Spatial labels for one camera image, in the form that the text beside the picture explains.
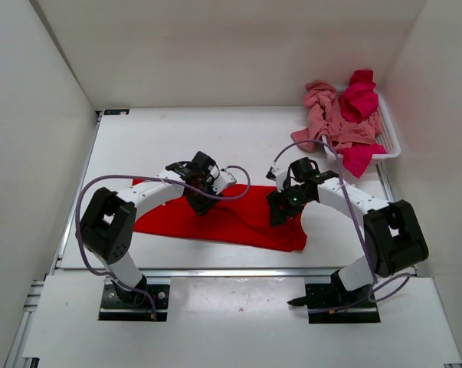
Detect red t shirt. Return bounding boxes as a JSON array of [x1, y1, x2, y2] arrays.
[[134, 186, 307, 252]]

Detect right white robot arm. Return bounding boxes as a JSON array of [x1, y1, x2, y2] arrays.
[[267, 158, 429, 307]]

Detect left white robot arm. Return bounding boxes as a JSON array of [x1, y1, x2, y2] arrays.
[[75, 152, 236, 307]]

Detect light pink t shirt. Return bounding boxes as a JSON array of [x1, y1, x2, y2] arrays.
[[290, 80, 382, 153]]

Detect white plastic basket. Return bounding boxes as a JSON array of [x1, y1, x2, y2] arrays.
[[321, 91, 401, 161]]

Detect magenta t shirt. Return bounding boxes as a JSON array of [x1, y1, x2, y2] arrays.
[[340, 70, 387, 179]]

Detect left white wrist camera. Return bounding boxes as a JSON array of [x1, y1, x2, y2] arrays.
[[210, 166, 237, 194]]

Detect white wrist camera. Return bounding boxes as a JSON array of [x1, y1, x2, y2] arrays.
[[266, 166, 291, 192], [210, 166, 237, 194]]

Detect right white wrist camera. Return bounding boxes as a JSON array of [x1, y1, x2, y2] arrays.
[[266, 166, 291, 192]]

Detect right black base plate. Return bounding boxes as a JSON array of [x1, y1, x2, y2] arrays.
[[287, 283, 381, 324]]

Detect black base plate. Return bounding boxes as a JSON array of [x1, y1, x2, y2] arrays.
[[98, 280, 170, 322], [287, 283, 381, 324]]

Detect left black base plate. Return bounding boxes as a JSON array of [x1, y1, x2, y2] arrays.
[[98, 280, 170, 322]]

